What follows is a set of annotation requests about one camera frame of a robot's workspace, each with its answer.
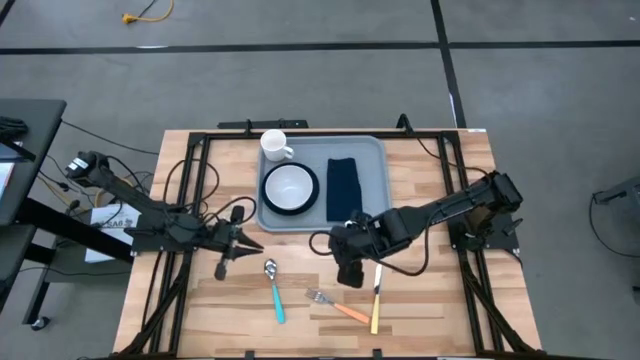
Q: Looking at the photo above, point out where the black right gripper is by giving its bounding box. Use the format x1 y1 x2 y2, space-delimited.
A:
329 208 404 290

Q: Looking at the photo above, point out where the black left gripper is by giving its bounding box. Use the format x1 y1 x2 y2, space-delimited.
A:
202 204 265 281

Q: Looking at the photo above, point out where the dark blue cloth napkin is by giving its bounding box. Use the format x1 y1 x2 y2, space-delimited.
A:
325 157 364 223

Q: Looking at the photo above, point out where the dark blue plate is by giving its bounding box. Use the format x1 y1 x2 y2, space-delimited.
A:
260 161 320 217

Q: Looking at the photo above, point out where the teal handled spoon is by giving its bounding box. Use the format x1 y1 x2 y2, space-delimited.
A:
263 258 287 325

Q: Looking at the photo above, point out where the orange handled fork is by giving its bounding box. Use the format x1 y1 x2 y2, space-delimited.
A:
304 288 371 325

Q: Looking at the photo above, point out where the white ceramic bowl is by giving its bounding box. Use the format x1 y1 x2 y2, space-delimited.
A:
264 164 315 212

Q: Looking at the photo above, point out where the yellow handled knife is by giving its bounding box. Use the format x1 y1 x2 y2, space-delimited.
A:
369 263 384 336

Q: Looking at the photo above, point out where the white ceramic mug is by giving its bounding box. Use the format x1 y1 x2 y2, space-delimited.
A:
259 128 295 163

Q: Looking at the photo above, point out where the grey plastic tray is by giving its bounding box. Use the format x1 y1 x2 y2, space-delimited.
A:
255 134 391 234

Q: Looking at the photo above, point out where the black bar device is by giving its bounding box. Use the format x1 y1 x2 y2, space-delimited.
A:
217 118 310 131

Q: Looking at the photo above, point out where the white paper sheet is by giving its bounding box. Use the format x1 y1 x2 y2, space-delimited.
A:
84 202 147 265

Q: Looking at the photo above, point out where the black side desk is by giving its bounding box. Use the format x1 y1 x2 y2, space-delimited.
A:
0 98 136 331

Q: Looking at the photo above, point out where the black object on desk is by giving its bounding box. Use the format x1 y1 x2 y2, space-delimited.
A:
0 115 29 142

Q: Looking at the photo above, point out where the grey floor stand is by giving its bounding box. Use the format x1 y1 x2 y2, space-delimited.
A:
592 174 640 211

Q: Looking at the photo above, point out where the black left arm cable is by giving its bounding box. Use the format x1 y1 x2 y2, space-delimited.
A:
162 158 259 226

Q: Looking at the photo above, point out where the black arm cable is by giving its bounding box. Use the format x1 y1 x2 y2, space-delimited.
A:
308 227 432 277
162 158 259 226

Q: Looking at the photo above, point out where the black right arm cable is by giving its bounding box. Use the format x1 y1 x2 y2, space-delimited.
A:
308 227 432 277

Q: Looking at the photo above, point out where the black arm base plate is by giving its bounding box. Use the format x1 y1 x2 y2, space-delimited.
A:
447 209 521 252
130 213 204 254

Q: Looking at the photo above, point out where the yellow floor cable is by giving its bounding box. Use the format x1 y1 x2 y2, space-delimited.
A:
121 0 175 25

